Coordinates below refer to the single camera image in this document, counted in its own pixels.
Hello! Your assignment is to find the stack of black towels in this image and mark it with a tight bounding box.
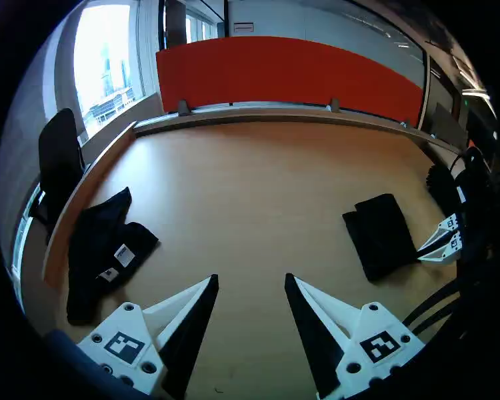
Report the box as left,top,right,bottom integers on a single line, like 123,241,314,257
425,164,462,214

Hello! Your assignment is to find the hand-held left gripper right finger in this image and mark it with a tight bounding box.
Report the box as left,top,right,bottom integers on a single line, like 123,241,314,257
284,273,427,400

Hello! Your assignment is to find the red desk screen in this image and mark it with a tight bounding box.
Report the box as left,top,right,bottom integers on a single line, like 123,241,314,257
155,36,425,129

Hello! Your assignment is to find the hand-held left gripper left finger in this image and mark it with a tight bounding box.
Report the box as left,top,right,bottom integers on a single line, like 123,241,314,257
76,273,220,400

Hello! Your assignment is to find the black cable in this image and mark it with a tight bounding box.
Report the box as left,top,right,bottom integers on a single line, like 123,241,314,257
411,297,463,337
401,278,463,326

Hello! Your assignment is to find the heap of black towels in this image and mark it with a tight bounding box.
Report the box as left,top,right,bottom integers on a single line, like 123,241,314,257
66,186,160,326

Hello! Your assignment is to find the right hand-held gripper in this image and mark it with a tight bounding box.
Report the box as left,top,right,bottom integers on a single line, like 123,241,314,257
416,146,500,272

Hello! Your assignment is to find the black towel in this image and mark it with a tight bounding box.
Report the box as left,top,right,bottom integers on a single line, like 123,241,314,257
341,193,420,283

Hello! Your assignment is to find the black office chair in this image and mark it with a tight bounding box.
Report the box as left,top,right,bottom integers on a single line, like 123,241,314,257
28,107,87,245

